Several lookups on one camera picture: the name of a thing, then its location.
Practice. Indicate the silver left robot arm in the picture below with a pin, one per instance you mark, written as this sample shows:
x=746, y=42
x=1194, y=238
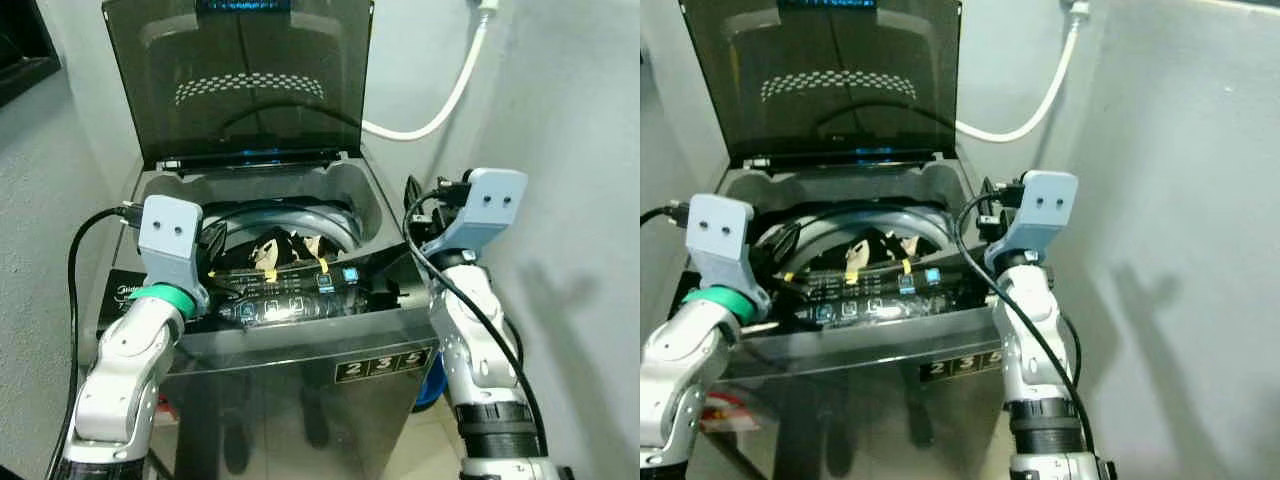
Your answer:
x=680, y=380
x=125, y=370

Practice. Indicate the red and white packet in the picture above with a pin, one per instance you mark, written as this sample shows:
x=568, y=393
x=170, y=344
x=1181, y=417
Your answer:
x=166, y=408
x=728, y=410

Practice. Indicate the dark translucent washer lid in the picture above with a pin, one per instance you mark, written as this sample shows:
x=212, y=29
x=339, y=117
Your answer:
x=820, y=70
x=240, y=70

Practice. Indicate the silver top-load washing machine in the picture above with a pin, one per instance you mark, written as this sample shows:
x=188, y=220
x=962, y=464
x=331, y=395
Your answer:
x=860, y=420
x=300, y=420

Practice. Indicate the black window frame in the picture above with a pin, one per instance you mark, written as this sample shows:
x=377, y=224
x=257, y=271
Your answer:
x=25, y=50

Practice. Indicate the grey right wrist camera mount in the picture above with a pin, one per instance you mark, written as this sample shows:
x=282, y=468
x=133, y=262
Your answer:
x=1045, y=215
x=490, y=215

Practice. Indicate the black and yellow garment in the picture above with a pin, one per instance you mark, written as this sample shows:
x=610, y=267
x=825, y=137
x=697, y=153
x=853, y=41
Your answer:
x=880, y=250
x=285, y=248

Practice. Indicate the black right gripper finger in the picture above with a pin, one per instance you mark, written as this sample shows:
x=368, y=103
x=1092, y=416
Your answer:
x=990, y=205
x=414, y=205

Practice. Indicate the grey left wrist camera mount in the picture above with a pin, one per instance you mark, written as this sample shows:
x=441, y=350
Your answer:
x=722, y=240
x=168, y=240

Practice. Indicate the black yellow number sticker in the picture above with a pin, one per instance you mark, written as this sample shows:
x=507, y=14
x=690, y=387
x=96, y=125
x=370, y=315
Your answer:
x=385, y=365
x=960, y=366

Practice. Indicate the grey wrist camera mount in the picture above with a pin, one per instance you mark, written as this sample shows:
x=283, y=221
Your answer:
x=490, y=215
x=722, y=240
x=1045, y=215
x=168, y=240

